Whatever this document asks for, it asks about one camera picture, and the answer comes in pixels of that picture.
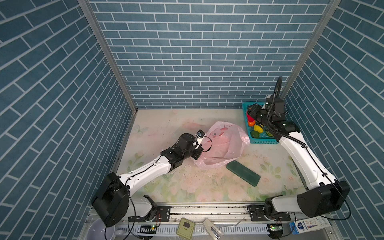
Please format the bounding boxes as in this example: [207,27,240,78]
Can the orange tangerine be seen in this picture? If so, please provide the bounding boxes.
[248,120,256,127]

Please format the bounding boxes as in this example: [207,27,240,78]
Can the blue white paper box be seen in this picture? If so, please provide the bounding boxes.
[290,216,331,235]

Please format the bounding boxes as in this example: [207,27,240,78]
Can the white round bowl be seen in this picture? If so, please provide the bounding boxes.
[86,219,116,240]

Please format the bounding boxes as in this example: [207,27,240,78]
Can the yellow lemon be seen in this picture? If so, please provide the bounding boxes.
[254,125,264,134]

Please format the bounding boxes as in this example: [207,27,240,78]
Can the green digital timer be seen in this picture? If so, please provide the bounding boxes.
[176,218,196,240]

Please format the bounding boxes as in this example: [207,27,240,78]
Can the teal plastic basket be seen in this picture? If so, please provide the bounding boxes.
[241,101,280,145]

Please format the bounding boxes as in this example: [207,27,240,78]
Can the dark green rectangular block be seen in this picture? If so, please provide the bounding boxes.
[226,161,261,187]

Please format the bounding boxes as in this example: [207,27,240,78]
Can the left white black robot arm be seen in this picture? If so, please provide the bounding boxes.
[91,130,205,228]

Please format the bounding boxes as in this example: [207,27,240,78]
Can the red strawberry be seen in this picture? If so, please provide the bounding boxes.
[246,113,254,122]

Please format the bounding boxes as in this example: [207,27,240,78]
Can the pink plastic bag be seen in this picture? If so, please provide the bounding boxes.
[195,122,250,170]

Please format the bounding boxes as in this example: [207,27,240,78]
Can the aluminium mounting rail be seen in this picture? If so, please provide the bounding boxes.
[86,202,331,224]

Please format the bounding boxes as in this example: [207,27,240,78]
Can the white small device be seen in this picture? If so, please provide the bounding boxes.
[203,219,224,240]

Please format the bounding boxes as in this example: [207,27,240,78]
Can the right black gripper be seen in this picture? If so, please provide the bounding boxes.
[247,102,271,129]

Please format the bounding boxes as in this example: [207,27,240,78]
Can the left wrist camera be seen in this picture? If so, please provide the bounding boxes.
[196,130,205,140]

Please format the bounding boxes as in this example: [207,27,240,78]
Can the dark green avocado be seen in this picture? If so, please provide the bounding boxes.
[250,131,260,139]

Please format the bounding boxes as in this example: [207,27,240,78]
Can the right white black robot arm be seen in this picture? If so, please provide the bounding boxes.
[247,96,351,219]

